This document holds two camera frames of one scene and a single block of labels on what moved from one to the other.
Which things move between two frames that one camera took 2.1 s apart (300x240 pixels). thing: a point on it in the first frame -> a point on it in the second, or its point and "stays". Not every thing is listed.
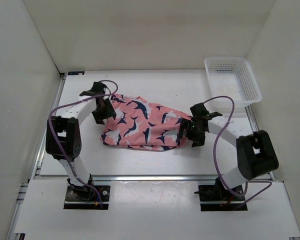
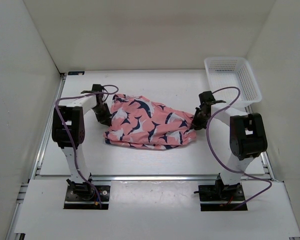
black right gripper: [187, 123] -> [198, 125]
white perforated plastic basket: [233, 76] stays
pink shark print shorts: [136, 123] stays
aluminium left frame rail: [35, 173] stays
